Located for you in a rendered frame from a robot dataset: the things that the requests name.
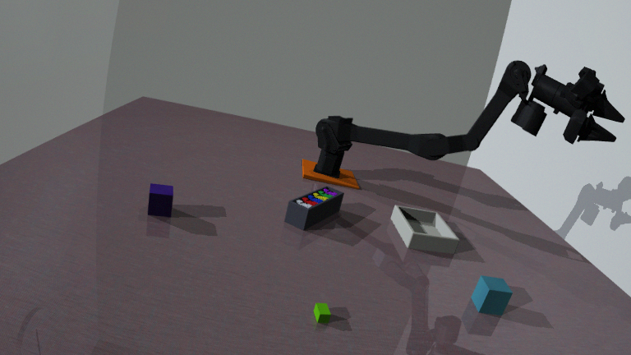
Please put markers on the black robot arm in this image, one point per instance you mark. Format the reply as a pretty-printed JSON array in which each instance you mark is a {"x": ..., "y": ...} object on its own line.
[{"x": 335, "y": 133}]

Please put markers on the small green block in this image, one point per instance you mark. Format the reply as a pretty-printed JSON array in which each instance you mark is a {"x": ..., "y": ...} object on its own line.
[{"x": 322, "y": 313}]

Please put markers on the teal cube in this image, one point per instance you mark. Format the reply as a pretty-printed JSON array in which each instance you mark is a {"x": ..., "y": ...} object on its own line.
[{"x": 491, "y": 295}]

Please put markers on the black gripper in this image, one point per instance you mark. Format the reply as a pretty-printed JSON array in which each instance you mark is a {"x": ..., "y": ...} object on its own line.
[{"x": 579, "y": 124}]

